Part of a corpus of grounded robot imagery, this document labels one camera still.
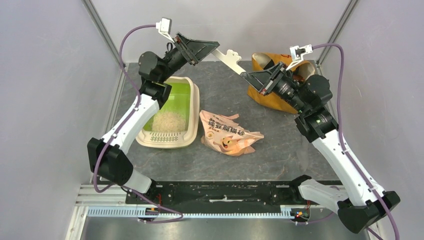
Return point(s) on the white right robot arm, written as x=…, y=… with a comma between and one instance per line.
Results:
x=363, y=201

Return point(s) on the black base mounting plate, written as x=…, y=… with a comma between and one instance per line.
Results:
x=226, y=197

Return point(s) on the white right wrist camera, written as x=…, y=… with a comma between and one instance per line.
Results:
x=297, y=55

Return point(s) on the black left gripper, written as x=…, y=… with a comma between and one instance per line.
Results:
x=193, y=51

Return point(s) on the beige litter pellets pile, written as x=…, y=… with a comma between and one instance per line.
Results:
x=168, y=122

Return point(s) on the pink cat litter bag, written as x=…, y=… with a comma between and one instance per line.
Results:
x=224, y=135

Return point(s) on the orange paper bag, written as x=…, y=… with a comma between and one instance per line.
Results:
x=263, y=60

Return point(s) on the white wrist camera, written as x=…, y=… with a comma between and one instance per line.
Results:
x=164, y=27
x=297, y=55

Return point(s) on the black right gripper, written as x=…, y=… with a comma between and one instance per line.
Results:
x=264, y=81

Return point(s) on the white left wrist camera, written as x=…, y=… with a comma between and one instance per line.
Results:
x=164, y=27

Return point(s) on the cream green litter box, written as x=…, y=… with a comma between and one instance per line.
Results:
x=184, y=98

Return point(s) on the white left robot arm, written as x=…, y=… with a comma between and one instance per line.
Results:
x=108, y=155

